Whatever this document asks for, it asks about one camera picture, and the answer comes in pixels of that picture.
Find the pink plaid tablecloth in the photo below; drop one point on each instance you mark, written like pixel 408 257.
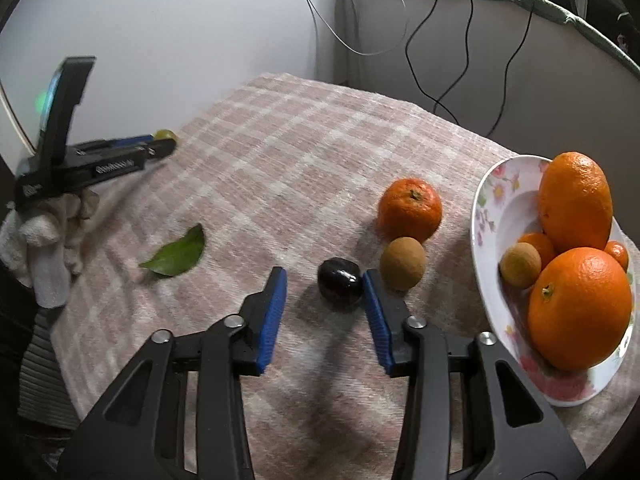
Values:
pixel 283 172

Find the brown kiwi fruit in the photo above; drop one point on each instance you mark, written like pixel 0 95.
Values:
pixel 402 264

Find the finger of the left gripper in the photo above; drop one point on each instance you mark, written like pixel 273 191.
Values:
pixel 114 143
pixel 159 149

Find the tiny orange kumquat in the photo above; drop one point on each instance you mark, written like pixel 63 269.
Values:
pixel 618 252

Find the large orange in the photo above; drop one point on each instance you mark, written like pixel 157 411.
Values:
pixel 579 309
pixel 575 206

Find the green leaf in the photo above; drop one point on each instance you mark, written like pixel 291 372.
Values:
pixel 179 256

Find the green grape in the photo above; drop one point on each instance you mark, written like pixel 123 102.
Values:
pixel 165 134

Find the floral white plate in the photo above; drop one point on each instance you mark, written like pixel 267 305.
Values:
pixel 504 212

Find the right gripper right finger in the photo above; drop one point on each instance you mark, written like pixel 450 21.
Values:
pixel 471 411

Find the white gloved left hand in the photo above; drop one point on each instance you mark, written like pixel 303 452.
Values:
pixel 40 245

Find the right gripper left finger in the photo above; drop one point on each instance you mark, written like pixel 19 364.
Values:
pixel 175 411

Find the small mandarin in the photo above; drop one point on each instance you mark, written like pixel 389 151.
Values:
pixel 543 245

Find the large orange front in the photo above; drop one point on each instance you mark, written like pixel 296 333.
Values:
pixel 579 309

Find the dark plum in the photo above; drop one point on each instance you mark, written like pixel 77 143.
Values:
pixel 340 281

